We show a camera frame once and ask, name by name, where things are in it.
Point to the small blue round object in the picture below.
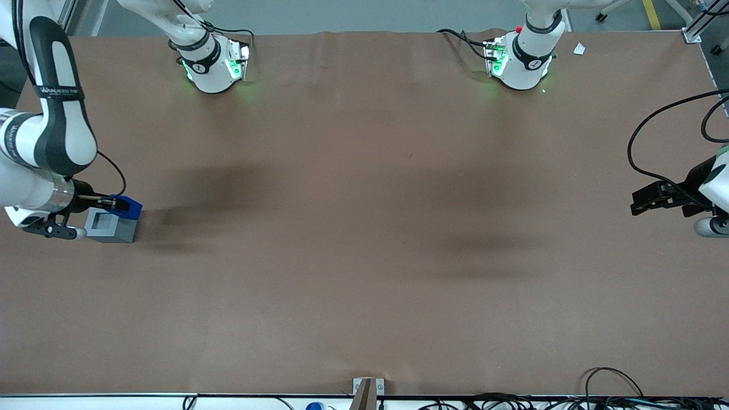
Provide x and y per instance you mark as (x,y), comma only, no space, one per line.
(314,406)

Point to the small black caster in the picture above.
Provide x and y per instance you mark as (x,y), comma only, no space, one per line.
(717,49)

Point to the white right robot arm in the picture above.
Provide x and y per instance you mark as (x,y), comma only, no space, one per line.
(74,136)

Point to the brown table cover sheet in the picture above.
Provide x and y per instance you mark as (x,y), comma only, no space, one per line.
(364,256)

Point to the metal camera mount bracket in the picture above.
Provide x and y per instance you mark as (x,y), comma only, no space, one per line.
(367,393)

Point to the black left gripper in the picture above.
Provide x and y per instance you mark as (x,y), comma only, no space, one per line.
(692,181)

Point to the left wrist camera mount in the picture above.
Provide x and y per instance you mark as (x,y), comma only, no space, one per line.
(711,226)

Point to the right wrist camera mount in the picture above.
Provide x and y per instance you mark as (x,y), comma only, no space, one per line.
(54,230)

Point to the aluminium frame post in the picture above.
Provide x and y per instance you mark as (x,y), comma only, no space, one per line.
(71,14)
(697,25)

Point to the white chair base legs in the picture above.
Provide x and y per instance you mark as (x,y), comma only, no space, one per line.
(612,7)

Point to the small white paper scrap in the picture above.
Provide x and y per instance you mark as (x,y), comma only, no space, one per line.
(579,49)

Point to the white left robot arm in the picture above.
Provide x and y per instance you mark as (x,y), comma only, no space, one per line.
(521,71)

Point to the gray square socket base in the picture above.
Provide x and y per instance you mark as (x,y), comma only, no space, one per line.
(117,232)

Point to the blue plastic block part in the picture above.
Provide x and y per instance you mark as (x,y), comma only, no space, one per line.
(135,212)

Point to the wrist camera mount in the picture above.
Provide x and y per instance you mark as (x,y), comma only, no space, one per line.
(54,230)
(711,226)

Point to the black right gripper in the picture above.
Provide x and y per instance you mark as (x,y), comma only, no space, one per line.
(83,192)

